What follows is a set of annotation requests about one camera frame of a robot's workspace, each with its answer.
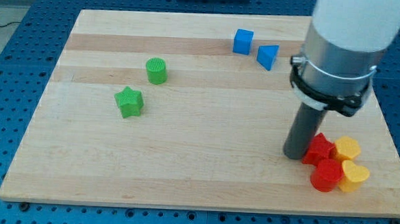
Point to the wooden board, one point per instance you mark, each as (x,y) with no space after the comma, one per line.
(209,138)

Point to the blue triangular prism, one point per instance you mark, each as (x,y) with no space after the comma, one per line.
(267,56)

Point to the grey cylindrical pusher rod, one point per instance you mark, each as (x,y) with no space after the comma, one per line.
(304,128)

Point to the green cylinder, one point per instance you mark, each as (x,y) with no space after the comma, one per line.
(156,71)

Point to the green star block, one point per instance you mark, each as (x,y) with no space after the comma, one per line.
(129,102)

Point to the red cylinder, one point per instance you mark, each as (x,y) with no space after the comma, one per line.
(326,175)

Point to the red star block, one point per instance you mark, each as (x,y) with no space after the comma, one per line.
(320,148)

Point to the yellow heart block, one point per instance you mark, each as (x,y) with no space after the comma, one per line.
(354,176)

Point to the yellow hexagon block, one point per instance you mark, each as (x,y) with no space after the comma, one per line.
(346,148)

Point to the blue cube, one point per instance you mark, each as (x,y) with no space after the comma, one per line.
(243,41)

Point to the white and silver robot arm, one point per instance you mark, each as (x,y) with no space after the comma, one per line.
(345,41)

